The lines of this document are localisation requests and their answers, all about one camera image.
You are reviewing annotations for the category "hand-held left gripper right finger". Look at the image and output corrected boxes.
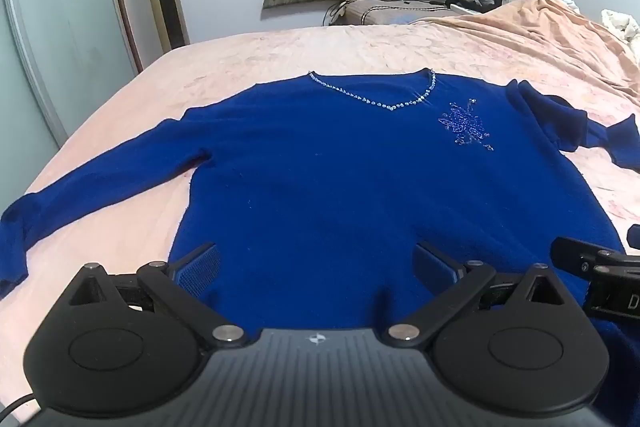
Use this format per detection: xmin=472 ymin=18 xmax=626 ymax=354
xmin=387 ymin=241 xmax=572 ymax=349

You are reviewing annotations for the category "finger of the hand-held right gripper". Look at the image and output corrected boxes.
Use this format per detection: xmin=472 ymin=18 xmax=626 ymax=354
xmin=550 ymin=225 xmax=640 ymax=279

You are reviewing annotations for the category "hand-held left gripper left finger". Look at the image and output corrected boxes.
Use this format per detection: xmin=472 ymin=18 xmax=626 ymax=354
xmin=67 ymin=243 xmax=248 ymax=350

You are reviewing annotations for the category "blue beaded sweater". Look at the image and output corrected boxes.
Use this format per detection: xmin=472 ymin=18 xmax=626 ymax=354
xmin=0 ymin=68 xmax=640 ymax=408

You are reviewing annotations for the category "pink bed blanket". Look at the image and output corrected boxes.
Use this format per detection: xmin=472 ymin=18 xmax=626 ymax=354
xmin=0 ymin=0 xmax=640 ymax=427

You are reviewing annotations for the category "cream ruffled cloth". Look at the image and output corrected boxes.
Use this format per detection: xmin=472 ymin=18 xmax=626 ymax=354
xmin=601 ymin=9 xmax=640 ymax=44

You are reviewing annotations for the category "brown bag on bed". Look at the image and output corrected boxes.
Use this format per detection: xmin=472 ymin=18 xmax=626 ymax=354
xmin=332 ymin=0 xmax=456 ymax=26

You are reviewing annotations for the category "black clothing pile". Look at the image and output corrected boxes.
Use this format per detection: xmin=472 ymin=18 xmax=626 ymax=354
xmin=444 ymin=0 xmax=503 ymax=14

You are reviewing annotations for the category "flower print glass door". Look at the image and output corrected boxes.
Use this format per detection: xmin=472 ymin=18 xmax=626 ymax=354
xmin=0 ymin=0 xmax=143 ymax=152

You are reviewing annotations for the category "black cable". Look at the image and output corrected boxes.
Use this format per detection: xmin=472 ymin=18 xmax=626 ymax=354
xmin=0 ymin=394 xmax=37 ymax=417

